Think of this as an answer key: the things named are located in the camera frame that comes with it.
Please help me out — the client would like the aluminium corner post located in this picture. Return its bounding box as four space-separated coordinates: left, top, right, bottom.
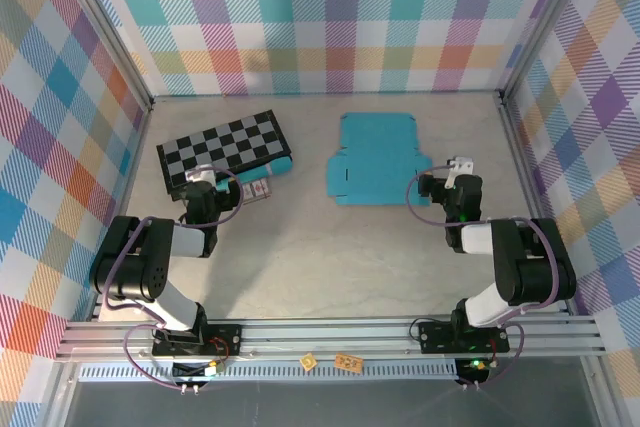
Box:
499 0 601 104
48 0 154 109

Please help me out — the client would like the black right controller board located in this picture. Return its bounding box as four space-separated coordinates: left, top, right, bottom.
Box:
455 357 492 384

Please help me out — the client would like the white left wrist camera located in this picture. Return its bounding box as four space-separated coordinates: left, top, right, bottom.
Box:
183 167 217 185

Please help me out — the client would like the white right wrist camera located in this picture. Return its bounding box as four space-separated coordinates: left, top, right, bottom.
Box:
444 155 474 190

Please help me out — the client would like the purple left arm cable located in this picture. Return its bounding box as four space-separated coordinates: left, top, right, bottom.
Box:
101 165 246 392

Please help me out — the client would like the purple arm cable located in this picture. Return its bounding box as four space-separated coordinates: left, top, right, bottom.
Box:
405 164 559 392
101 165 246 392

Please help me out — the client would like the black grey checkerboard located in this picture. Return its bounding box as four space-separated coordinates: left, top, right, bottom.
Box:
156 108 293 202

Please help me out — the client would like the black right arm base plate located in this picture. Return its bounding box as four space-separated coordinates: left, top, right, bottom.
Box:
417 320 511 354

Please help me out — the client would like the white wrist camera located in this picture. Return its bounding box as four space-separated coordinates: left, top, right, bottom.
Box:
444 155 474 190
183 167 217 185

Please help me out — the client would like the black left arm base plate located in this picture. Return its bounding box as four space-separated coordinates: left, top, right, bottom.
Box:
151 324 243 359

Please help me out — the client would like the black controller board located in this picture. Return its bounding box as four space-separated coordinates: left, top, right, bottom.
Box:
455 357 492 384
171 359 226 382

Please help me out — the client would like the playing card box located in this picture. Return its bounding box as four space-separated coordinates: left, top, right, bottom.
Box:
242 177 272 205

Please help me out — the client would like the orange printed tag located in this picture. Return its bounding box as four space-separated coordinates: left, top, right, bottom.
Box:
334 354 363 373

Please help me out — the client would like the teal paper box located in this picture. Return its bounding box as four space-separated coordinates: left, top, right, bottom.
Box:
325 111 434 207

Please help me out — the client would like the white slotted cable duct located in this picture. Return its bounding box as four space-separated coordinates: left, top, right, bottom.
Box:
77 362 461 384

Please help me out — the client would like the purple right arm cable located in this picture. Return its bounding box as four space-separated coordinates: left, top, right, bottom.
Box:
405 164 559 392

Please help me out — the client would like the black left controller board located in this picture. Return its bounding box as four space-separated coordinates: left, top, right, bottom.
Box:
171 359 226 382

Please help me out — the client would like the aluminium frame rail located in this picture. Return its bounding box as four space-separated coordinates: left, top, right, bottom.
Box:
54 314 609 363

